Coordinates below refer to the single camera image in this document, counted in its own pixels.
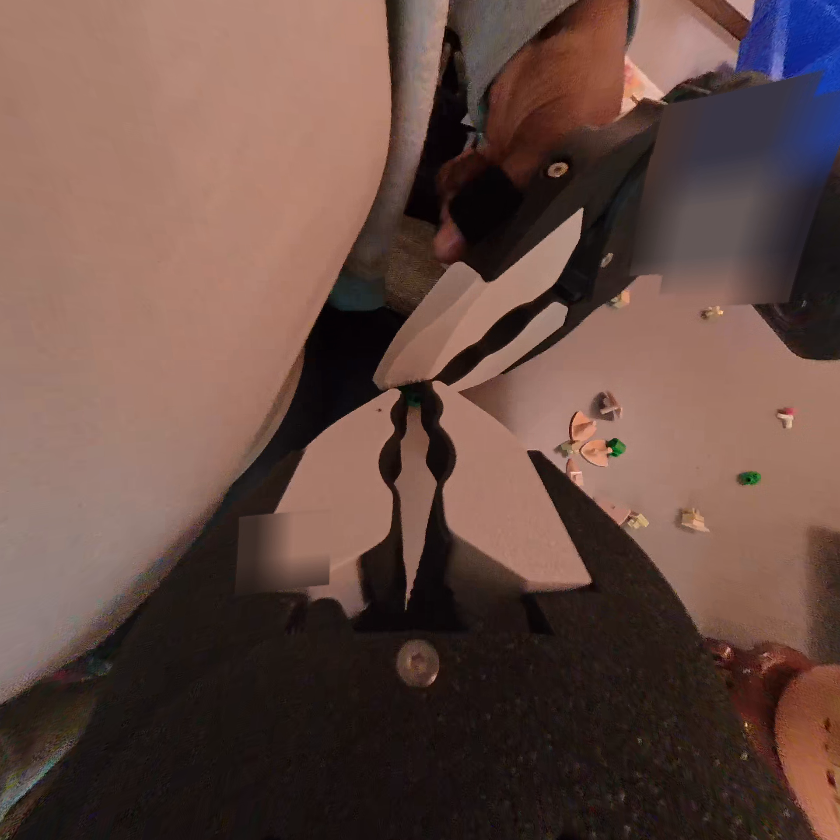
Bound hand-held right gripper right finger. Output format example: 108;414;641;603
419;386;593;595

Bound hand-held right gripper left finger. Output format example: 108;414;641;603
276;388;403;614

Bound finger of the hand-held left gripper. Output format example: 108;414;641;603
436;302;568;395
373;207;585;391

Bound person's left forearm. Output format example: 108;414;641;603
451;0;642;135

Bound grey desk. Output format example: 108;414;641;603
459;39;840;664

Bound person's left hand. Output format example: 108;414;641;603
433;3;629;265

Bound brown wooden bar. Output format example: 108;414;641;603
688;0;753;42

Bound person's pale trouser leg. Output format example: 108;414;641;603
0;0;395;704

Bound brown toy brick pot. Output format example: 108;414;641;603
705;638;840;840

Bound blue box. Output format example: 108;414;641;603
735;0;840;81

